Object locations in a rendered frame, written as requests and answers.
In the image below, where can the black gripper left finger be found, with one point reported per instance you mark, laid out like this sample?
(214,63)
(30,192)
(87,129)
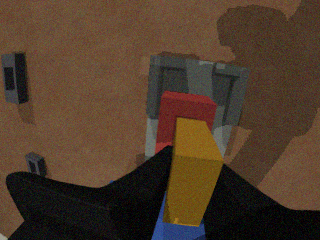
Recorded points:
(126,209)

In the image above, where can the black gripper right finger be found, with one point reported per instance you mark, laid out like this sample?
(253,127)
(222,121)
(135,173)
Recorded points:
(239,211)

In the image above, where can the yellow rectangular block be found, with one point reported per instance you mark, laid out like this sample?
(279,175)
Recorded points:
(195,166)

